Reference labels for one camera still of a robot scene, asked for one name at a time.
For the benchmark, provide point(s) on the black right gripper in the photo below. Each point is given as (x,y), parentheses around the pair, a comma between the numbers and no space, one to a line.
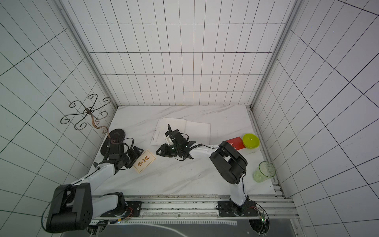
(167,148)

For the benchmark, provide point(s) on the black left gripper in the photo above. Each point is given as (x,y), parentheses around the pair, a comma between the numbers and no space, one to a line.
(135,156)

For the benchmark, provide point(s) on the cream patterned photo card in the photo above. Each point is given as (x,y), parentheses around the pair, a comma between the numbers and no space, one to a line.
(144,161)

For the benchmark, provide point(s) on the white photo album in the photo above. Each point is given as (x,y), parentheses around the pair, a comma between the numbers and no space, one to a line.
(197,131)

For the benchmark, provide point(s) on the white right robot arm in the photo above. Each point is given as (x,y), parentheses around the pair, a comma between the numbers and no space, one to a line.
(231,165)

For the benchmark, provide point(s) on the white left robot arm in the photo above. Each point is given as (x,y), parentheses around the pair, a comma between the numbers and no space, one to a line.
(75,207)

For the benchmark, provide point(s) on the red photo card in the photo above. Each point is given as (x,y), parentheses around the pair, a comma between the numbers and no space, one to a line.
(236,143)

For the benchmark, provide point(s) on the lime green plastic bowl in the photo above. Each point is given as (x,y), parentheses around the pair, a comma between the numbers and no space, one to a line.
(251,141)

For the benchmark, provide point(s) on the clear green glass cup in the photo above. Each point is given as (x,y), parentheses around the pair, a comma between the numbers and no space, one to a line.
(264,171)

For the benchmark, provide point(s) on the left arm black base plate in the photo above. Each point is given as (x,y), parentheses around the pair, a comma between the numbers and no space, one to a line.
(125,210)

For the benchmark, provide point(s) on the aluminium mounting rail frame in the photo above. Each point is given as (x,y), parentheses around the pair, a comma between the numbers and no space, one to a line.
(196,215)

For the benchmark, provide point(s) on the copper wire jewelry stand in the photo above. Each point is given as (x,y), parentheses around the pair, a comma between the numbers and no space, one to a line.
(96,114)

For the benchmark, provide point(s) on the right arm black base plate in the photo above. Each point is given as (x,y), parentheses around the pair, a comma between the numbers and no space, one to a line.
(230,209)

